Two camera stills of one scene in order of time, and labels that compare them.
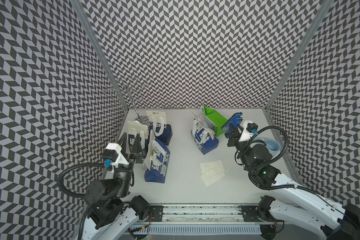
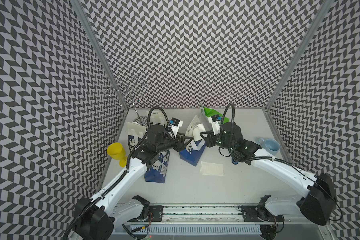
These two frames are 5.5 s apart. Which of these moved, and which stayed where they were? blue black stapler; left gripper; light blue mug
Moved: blue black stapler; left gripper
Stayed: light blue mug
